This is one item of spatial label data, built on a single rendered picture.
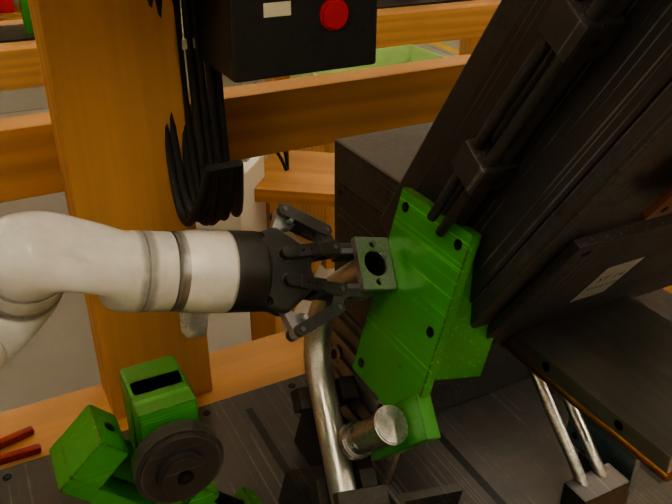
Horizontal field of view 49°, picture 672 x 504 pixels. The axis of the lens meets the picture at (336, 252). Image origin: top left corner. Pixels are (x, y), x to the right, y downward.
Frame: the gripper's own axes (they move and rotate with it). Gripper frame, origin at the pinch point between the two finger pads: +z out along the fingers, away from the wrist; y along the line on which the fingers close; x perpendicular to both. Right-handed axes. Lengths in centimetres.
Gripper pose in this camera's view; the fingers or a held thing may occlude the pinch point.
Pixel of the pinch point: (355, 271)
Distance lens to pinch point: 74.3
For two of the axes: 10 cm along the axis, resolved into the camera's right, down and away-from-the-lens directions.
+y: -1.6, -9.4, 2.9
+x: -4.9, 3.3, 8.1
